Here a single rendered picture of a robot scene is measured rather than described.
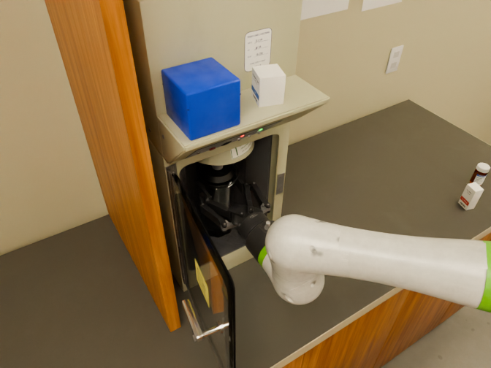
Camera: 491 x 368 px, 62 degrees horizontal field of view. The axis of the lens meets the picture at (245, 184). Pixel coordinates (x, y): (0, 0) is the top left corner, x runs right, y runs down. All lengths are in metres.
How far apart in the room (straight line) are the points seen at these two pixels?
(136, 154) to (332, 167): 1.01
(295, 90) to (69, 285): 0.82
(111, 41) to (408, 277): 0.57
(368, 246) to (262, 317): 0.49
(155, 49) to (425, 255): 0.55
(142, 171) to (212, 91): 0.18
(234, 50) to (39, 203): 0.81
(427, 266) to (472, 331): 1.76
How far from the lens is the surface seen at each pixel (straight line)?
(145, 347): 1.12
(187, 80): 0.69
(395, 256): 0.73
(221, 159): 0.95
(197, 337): 0.81
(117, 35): 0.60
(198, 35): 0.76
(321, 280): 0.86
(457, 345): 2.40
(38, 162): 1.29
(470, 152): 1.86
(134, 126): 0.67
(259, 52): 0.84
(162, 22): 0.72
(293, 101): 0.82
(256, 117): 0.76
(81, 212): 1.43
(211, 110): 0.69
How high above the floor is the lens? 1.92
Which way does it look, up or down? 42 degrees down
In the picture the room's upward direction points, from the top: 1 degrees clockwise
